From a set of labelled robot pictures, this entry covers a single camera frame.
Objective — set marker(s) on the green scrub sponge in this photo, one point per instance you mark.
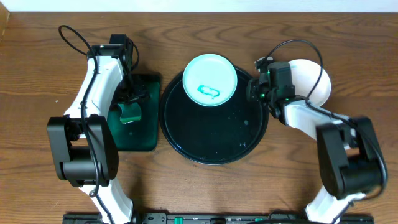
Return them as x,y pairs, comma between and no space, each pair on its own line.
130,113

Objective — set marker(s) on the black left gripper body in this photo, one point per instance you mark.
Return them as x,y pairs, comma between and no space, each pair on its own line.
131,98

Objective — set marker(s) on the black rectangular water tray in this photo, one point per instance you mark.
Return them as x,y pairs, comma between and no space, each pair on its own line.
140,135

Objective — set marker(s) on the white plate with green stain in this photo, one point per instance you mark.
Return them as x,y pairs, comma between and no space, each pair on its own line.
305,73

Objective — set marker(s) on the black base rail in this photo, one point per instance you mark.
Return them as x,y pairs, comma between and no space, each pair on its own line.
163,218

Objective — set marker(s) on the pale green plate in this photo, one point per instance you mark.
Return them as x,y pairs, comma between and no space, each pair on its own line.
210,80

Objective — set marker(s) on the round black serving tray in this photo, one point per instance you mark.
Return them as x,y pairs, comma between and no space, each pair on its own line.
212,135

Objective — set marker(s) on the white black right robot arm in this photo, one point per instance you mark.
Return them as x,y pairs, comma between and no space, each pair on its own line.
350,160

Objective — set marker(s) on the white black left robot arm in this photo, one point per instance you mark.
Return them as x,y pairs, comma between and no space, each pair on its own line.
83,148

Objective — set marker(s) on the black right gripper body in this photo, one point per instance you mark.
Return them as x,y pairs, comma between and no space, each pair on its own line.
257,93

